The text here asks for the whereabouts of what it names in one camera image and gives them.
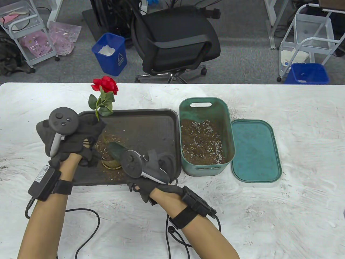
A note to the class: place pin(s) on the brown potting mix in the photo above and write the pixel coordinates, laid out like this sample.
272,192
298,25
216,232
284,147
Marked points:
199,143
103,145

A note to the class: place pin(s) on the crumpled white paper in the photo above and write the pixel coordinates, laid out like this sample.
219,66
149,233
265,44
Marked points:
106,50

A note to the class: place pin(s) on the grey and white hand controller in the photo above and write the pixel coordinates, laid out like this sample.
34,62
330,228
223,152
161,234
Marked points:
132,163

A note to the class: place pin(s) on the dark fabric bag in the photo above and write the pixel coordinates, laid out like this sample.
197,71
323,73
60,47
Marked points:
10,56

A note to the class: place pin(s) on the white box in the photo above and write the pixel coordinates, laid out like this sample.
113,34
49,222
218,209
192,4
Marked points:
295,58

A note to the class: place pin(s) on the person's left hand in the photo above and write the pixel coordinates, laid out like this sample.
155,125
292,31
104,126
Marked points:
80,137

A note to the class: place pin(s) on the brown plastic tray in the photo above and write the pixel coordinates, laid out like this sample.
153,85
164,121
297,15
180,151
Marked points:
151,126

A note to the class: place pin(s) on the green garden trowel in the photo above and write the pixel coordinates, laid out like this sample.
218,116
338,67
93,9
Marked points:
117,151

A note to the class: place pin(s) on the black office chair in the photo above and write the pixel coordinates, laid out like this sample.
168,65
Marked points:
175,32

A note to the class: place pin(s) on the person's right hand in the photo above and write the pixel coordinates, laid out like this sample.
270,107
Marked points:
151,187

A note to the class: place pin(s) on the blue bin with white symbol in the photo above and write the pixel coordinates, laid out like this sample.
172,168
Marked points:
110,64

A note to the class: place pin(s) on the white mesh rolling cart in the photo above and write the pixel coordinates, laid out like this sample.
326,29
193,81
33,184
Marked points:
330,29

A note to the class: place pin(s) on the plain blue bin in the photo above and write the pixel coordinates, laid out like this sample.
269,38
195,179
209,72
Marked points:
310,72

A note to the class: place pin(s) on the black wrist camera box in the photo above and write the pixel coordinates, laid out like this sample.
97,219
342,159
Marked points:
44,183

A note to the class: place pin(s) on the red artificial rose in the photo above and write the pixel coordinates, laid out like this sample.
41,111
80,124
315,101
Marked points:
105,83

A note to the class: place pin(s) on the pink plastic bag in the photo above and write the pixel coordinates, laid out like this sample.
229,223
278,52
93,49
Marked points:
37,44
63,35

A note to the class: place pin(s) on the black computer tower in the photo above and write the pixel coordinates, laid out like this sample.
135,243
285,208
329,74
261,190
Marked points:
113,16

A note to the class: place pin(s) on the teal plastic storage box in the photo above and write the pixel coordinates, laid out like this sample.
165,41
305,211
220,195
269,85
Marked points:
202,114

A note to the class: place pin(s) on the teal plastic lid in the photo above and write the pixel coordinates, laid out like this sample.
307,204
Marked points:
256,151

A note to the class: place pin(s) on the person's right forearm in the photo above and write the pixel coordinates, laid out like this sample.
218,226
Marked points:
204,237

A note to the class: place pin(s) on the potting mix grains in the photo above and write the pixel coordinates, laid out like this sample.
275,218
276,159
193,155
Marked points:
233,114

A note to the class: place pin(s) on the brown cardboard box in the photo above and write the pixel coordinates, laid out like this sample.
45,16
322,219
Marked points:
331,4

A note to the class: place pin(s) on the white desk leg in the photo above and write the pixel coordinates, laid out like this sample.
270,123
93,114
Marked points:
56,10
273,24

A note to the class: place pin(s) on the potting mix crumbs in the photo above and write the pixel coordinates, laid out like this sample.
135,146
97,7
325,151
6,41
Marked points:
116,175

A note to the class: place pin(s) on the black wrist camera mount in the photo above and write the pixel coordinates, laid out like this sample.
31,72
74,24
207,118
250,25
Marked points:
196,205

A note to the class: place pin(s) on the person's left forearm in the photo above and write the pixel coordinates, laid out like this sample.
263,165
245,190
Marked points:
45,215

